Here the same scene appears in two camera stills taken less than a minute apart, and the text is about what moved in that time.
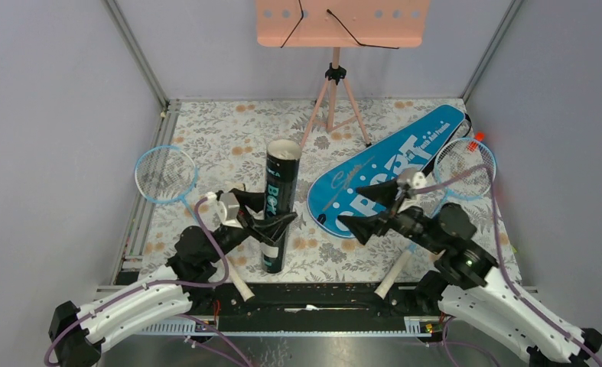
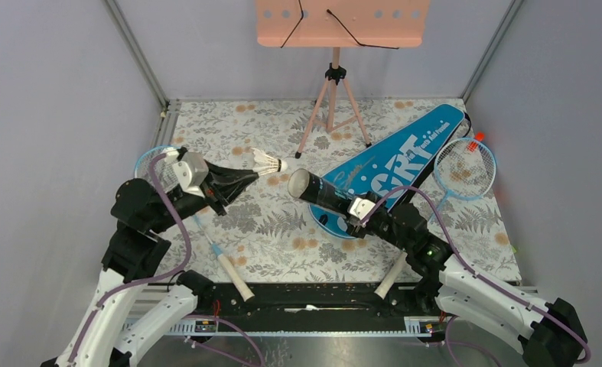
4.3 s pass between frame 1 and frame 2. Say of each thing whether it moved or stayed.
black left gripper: moved
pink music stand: stayed
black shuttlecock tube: moved
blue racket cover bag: stayed
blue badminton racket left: stayed
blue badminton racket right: stayed
